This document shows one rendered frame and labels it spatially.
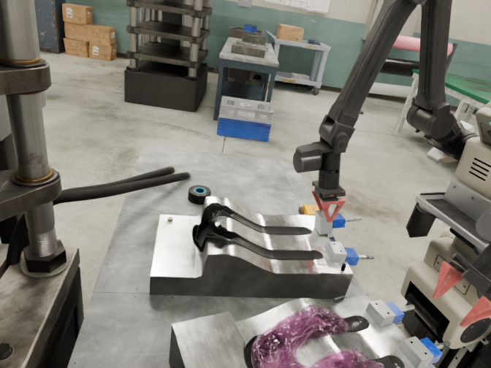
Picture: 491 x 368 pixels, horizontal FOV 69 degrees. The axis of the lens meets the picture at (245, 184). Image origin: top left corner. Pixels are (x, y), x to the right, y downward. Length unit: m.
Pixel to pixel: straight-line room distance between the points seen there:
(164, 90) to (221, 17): 2.80
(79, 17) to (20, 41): 6.63
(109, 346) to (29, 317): 0.20
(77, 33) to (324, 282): 6.96
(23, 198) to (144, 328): 0.37
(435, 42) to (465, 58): 7.33
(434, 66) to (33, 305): 1.11
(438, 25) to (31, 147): 0.95
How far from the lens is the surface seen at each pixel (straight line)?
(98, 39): 7.39
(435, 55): 1.06
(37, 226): 0.97
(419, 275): 1.26
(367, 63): 0.94
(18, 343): 0.91
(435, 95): 1.10
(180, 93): 4.79
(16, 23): 0.81
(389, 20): 0.94
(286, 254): 0.98
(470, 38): 8.32
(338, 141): 0.94
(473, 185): 1.16
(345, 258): 1.00
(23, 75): 0.80
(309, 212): 1.27
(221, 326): 0.74
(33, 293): 1.00
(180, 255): 0.95
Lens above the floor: 1.47
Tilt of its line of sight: 28 degrees down
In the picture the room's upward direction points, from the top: 10 degrees clockwise
